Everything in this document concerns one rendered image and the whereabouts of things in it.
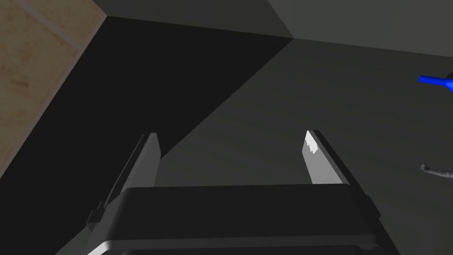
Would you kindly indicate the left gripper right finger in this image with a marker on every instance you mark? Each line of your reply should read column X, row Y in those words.
column 324, row 163

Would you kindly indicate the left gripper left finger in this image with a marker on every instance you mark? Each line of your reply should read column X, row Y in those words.
column 141, row 166

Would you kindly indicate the grey curved utensil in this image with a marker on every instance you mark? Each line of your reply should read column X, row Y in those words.
column 437, row 170

